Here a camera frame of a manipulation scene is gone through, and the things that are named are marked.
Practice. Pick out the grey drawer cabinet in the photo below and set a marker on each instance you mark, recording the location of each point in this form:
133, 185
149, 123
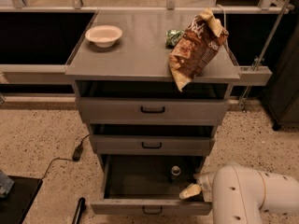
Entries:
141, 53

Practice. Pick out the grey top drawer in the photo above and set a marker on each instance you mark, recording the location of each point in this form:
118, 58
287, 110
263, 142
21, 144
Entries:
157, 103

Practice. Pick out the grey bottom drawer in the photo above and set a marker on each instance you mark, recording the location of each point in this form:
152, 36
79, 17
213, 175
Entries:
141, 185

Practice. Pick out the grey middle drawer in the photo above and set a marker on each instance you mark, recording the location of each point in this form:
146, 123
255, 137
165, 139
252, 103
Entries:
132, 139

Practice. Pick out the white bowl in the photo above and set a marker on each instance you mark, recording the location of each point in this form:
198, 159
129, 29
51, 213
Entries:
103, 36

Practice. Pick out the green crumpled snack bag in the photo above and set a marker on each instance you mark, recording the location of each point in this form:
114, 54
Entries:
173, 36

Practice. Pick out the blue grey object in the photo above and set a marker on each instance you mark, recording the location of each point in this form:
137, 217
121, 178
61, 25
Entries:
6, 184

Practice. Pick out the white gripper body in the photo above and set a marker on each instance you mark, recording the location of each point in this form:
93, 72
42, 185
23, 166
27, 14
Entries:
206, 183

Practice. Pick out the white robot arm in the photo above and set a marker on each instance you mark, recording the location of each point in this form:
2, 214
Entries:
240, 194

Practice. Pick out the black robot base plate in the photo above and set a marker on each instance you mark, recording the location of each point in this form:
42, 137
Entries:
14, 208

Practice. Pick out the metal diagonal pole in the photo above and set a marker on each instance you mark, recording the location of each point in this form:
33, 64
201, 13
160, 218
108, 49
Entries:
257, 61

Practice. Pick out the black cylindrical handle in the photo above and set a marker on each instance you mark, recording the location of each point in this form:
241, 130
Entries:
79, 210

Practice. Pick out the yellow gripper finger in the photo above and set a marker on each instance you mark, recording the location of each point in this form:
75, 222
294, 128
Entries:
190, 191

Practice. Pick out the black power adapter with cable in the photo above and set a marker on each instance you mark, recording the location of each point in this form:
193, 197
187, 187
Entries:
75, 156

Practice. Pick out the brown chip bag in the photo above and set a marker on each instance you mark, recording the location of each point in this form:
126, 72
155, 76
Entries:
200, 43

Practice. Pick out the redbull can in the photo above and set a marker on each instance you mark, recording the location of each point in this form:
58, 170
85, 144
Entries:
175, 173

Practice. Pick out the grey drawer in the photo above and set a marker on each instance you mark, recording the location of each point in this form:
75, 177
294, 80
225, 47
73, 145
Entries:
157, 103
132, 139
141, 185

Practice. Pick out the dark cabinet at right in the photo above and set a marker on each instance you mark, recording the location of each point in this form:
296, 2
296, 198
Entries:
281, 95

